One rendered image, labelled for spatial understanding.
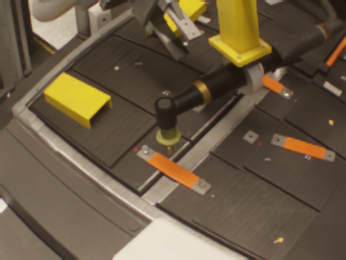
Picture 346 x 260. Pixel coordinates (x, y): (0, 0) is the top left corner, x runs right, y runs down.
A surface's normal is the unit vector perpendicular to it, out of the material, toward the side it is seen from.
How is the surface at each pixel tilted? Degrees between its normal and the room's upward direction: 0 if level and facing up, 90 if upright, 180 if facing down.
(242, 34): 90
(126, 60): 0
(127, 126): 0
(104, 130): 0
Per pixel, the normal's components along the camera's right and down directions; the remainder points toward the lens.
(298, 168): -0.07, -0.66
